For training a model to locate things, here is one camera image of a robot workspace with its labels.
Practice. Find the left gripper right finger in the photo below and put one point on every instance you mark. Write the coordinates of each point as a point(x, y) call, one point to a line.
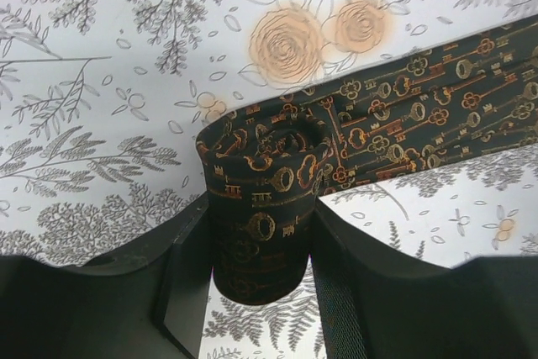
point(377, 302)

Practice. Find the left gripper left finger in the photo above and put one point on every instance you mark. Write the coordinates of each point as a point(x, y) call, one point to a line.
point(145, 299)

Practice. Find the black tie with gold keys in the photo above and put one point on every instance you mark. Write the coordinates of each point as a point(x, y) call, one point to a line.
point(266, 164)

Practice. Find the floral patterned table mat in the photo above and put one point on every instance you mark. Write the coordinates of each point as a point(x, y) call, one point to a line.
point(102, 102)

